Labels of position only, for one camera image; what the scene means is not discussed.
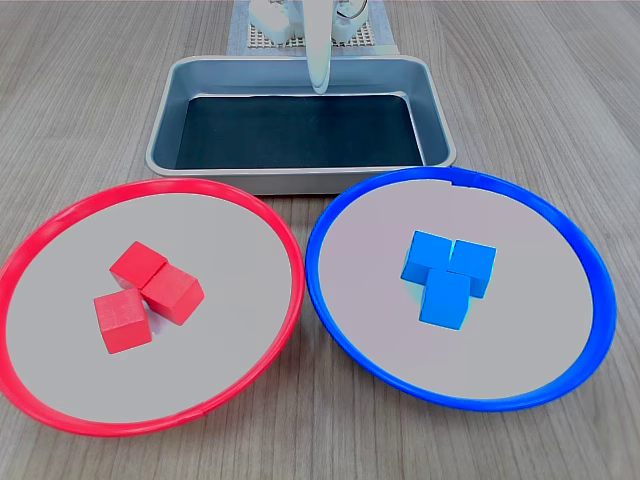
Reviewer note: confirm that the red cube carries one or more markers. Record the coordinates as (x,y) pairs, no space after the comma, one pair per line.
(122,322)
(175,295)
(135,262)

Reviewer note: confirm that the blue cube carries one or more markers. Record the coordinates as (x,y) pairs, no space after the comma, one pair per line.
(427,255)
(477,265)
(445,300)

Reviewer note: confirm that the black tray mat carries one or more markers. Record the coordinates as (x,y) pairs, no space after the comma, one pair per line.
(300,135)

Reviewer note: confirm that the steel tray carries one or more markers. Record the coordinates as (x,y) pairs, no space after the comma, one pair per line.
(325,180)

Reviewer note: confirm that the red-rimmed white plate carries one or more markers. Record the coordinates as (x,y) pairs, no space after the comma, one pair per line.
(225,300)

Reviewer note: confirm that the blue-rimmed white plate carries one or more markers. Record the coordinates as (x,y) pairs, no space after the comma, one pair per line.
(525,325)

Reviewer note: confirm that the pale perforated base plate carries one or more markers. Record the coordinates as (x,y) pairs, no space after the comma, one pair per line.
(362,40)

